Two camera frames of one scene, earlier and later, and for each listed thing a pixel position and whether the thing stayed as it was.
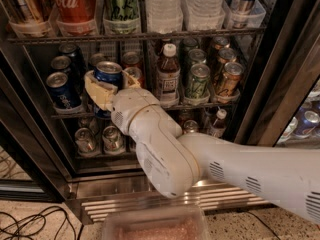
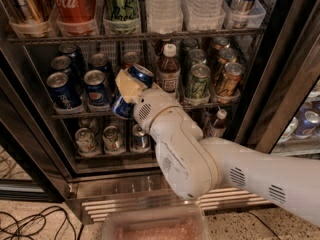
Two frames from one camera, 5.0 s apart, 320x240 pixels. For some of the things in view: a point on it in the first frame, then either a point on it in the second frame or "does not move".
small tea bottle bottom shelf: (216, 128) does not move
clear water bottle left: (164, 8) does not move
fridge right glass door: (284, 107) does not move
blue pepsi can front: (109, 72) to (140, 74)
